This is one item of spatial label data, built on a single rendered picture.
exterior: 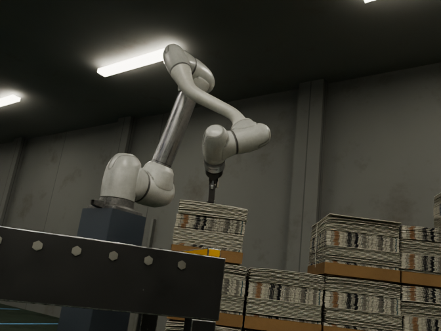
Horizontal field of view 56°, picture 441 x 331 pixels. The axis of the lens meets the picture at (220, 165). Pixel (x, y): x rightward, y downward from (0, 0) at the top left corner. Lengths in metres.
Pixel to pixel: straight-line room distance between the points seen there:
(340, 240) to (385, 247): 0.17
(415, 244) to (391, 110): 2.95
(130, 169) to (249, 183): 3.23
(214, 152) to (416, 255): 0.88
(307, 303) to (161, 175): 0.87
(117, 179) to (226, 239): 0.55
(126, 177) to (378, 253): 1.09
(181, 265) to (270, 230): 3.93
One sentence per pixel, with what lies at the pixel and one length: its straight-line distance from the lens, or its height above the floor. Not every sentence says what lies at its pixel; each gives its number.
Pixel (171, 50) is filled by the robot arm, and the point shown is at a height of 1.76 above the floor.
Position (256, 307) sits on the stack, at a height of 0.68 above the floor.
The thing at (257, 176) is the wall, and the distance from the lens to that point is 4.98.
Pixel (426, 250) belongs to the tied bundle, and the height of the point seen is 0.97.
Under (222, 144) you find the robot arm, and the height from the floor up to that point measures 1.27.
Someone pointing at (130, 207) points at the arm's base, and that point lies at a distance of 1.89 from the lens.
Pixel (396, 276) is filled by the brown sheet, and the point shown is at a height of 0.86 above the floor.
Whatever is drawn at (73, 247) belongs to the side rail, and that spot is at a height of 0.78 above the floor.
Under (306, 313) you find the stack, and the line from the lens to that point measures 1.68.
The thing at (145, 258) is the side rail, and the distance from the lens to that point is 0.81.
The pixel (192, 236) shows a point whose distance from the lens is 1.70.
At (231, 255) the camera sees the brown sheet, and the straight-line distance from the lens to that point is 1.68.
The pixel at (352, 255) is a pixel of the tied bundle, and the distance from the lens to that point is 1.72.
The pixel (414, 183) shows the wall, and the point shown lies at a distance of 4.33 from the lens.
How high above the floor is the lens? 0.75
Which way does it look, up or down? 16 degrees up
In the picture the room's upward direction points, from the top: 7 degrees clockwise
